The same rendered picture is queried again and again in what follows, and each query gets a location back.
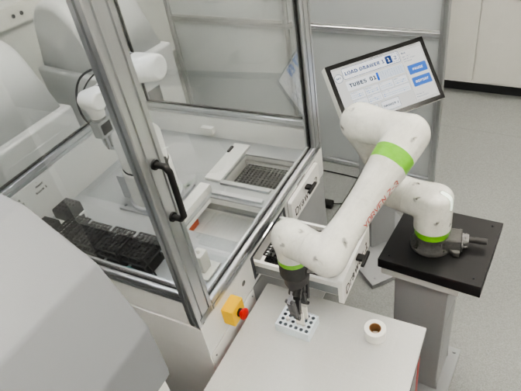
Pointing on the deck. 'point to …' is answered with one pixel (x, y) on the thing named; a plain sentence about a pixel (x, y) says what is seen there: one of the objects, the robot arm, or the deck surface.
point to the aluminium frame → (111, 53)
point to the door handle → (172, 190)
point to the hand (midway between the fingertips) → (301, 314)
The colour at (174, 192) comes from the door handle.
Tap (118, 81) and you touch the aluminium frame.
